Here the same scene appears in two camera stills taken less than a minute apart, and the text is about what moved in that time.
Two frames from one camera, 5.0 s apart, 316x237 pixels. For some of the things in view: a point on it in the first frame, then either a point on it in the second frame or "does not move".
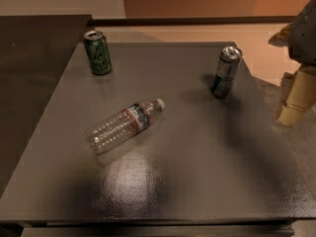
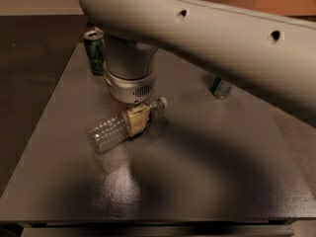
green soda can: (98, 52) does not move
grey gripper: (304, 39) → (128, 90)
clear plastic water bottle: (126, 123) does not move
